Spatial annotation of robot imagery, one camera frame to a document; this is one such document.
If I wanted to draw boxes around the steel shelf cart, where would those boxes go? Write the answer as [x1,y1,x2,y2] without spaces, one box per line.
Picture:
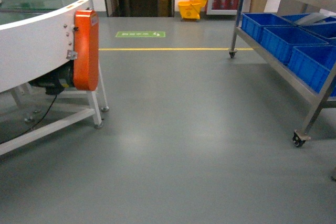
[228,0,336,148]

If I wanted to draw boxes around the green floor sticker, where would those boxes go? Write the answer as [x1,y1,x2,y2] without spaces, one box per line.
[115,31,166,38]

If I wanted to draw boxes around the yellow mop bucket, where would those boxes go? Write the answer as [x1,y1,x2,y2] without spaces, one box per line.
[178,0,207,20]

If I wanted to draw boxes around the orange motor guard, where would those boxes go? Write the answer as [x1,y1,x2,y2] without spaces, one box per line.
[73,10,99,91]

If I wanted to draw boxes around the blue bin far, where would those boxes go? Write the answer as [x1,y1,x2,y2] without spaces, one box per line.
[241,13,292,43]

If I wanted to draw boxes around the blue bin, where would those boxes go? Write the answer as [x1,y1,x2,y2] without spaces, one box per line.
[288,45,335,93]
[241,13,292,43]
[260,27,328,65]

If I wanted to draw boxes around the black motor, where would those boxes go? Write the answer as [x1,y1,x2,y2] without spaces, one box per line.
[29,62,75,95]

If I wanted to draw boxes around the blue bin middle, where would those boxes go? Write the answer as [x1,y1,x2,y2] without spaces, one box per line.
[260,27,328,65]

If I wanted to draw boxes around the blue bin near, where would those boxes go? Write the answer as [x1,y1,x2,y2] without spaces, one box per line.
[288,45,335,93]

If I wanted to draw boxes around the white round conveyor table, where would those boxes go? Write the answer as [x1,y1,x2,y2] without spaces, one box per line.
[1,0,109,155]

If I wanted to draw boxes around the black power cable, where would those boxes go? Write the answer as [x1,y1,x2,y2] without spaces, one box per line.
[0,94,58,145]

